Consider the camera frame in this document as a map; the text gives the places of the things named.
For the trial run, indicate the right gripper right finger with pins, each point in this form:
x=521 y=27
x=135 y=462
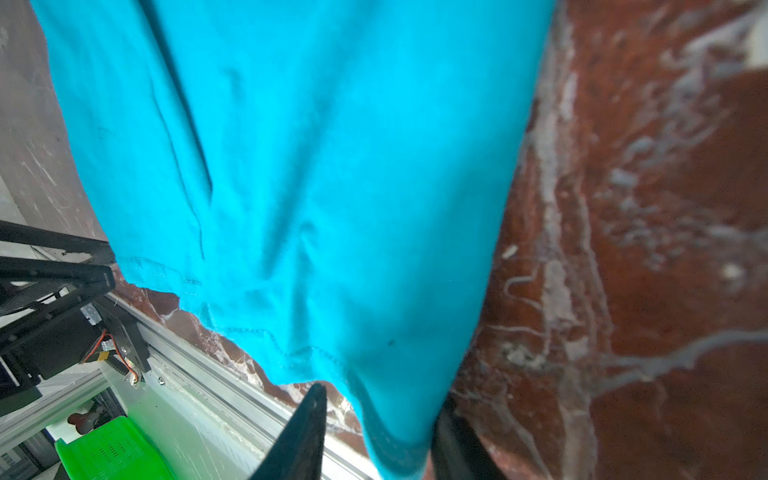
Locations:
x=457 y=452

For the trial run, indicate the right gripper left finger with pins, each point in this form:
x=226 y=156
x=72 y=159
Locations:
x=298 y=451

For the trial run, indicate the teal printed t-shirt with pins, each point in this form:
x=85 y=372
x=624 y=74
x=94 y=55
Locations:
x=321 y=182

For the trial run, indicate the green plastic crate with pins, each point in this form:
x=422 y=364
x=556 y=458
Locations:
x=116 y=450

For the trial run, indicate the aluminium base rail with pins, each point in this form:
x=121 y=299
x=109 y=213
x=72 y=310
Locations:
x=205 y=420

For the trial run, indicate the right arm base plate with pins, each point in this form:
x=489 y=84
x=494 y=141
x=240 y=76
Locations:
x=59 y=314

